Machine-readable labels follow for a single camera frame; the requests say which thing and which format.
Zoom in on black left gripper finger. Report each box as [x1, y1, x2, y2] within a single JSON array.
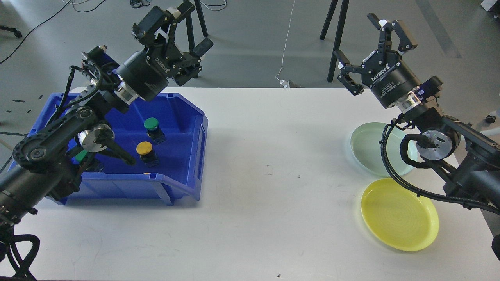
[[132, 1, 195, 46], [191, 37, 214, 57]]

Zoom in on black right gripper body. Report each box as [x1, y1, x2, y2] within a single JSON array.
[[361, 50, 422, 108]]

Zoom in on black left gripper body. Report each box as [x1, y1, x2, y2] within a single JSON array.
[[116, 41, 202, 101]]

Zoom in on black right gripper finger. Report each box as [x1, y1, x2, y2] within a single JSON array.
[[334, 50, 370, 96], [367, 14, 418, 53]]

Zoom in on yellow push button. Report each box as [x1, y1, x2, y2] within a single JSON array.
[[136, 142, 159, 167]]

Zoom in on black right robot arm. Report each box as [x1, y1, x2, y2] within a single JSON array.
[[333, 14, 500, 215]]

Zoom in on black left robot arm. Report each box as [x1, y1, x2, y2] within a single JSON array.
[[0, 0, 214, 281]]

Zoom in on green button behind arm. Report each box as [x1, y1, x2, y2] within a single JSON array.
[[74, 150, 104, 172]]

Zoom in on pale green plate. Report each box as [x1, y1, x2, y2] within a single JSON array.
[[350, 122, 414, 178]]

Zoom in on yellow plate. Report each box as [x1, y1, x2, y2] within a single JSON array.
[[360, 178, 440, 251]]

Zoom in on left black tripod legs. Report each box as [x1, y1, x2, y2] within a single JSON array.
[[184, 0, 209, 78]]

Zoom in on black tripod legs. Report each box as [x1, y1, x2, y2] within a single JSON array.
[[320, 0, 350, 83], [184, 0, 209, 78]]

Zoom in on right black tripod legs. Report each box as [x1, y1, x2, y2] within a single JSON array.
[[320, 0, 350, 83]]

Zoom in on white bar with caster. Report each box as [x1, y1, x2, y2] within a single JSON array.
[[472, 108, 500, 137]]

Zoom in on black stand foot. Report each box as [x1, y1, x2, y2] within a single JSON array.
[[0, 25, 23, 38]]

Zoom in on black floor cables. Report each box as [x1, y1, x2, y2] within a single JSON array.
[[0, 0, 228, 65]]

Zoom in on white cable with plug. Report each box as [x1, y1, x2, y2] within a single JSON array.
[[275, 0, 296, 88]]

